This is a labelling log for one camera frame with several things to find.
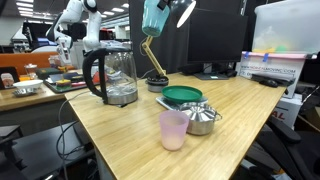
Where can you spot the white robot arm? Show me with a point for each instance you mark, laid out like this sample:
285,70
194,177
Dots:
91,30

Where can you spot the orange partition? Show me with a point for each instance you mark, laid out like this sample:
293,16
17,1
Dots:
20,61

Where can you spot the white box with red letters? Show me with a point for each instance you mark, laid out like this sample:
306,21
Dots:
286,111

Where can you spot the clear plastic storage bin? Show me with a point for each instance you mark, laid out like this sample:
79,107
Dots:
286,26

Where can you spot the glass jar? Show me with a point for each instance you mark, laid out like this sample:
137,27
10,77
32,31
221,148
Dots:
30,70

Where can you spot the blue tape strip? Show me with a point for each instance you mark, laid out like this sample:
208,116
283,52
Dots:
265,57
246,55

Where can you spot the black tray with items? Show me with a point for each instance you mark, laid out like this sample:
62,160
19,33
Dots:
66,83

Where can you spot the steel pot with lid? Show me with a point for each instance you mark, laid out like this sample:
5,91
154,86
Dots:
201,121

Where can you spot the white printed cardboard box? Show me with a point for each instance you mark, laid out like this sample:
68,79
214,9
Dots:
276,68

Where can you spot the black office chair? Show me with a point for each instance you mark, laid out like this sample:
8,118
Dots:
293,150

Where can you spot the translucent pink plastic cup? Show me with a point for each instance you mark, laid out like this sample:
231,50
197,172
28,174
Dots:
172,131

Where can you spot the white bowl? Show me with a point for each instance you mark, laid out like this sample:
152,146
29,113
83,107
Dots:
28,84

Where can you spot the green plastic plate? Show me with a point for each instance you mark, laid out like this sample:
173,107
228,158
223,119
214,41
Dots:
181,94

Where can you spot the black low platform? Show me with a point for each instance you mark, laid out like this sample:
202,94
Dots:
36,150

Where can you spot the black computer mouse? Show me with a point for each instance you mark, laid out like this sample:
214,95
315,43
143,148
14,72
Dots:
268,83

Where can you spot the black computer monitor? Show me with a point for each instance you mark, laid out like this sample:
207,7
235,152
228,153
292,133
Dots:
216,36

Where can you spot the translucent blue plastic cup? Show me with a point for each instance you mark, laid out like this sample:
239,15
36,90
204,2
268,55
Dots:
153,20

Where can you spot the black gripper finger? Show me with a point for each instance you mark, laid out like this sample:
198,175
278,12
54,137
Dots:
163,4

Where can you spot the small steel tray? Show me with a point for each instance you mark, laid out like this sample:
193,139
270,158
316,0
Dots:
21,92

